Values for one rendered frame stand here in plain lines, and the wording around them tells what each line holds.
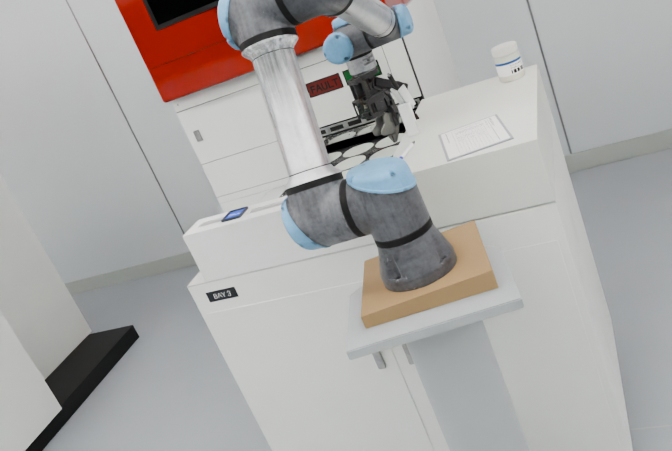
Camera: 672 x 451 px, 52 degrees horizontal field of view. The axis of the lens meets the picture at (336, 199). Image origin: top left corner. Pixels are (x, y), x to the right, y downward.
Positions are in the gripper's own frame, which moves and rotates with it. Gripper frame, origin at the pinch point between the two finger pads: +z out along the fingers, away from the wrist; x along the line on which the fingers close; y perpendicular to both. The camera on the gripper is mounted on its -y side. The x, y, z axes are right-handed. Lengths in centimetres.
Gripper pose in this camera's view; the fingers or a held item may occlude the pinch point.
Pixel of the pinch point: (395, 136)
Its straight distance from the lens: 189.2
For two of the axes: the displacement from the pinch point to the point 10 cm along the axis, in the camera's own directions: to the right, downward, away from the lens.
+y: -7.4, 4.8, -4.7
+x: 5.6, 0.6, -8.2
